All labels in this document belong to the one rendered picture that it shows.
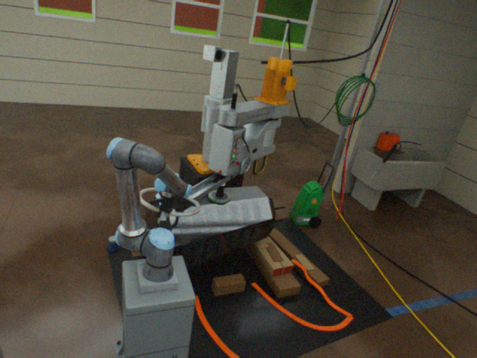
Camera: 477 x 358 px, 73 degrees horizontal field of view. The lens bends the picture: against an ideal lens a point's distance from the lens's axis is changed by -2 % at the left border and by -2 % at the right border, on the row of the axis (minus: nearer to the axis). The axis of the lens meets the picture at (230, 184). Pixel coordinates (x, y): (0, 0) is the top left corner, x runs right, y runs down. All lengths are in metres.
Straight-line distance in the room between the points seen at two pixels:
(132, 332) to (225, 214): 1.39
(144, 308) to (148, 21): 7.35
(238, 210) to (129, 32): 6.23
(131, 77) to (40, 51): 1.98
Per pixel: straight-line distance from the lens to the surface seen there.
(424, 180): 5.98
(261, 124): 3.18
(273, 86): 3.24
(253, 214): 3.18
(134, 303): 2.00
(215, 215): 3.00
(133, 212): 1.85
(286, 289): 3.33
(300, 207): 4.42
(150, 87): 8.78
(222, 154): 2.83
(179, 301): 2.03
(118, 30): 8.55
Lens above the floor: 2.32
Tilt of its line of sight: 26 degrees down
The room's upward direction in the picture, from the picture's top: 9 degrees clockwise
